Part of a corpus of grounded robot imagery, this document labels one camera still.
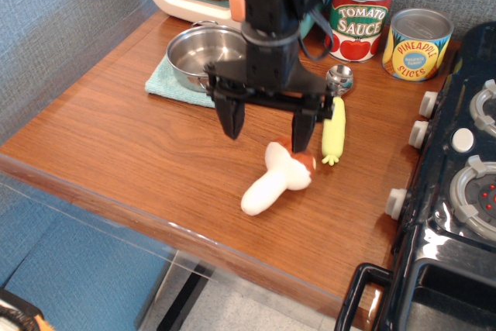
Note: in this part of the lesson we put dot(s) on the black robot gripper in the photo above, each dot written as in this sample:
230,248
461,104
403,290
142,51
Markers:
270,75

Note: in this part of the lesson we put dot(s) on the plush white brown mushroom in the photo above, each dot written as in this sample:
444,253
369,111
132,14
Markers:
286,170

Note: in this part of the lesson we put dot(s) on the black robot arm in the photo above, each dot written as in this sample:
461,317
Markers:
276,18

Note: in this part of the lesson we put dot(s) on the light blue folded cloth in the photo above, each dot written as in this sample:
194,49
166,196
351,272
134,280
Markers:
162,82

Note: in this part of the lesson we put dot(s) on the tomato sauce can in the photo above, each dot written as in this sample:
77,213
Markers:
357,27

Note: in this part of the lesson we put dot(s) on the pineapple slices can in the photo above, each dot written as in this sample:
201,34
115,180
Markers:
416,44

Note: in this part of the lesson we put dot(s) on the black toy stove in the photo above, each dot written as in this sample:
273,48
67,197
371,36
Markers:
443,271

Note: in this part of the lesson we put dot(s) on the orange black object at corner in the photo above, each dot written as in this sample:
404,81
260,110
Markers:
20,315

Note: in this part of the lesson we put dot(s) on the spoon with yellow-green handle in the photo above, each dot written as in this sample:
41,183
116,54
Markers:
334,130

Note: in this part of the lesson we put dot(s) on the steel pot with handles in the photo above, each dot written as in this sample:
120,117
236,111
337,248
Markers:
203,43

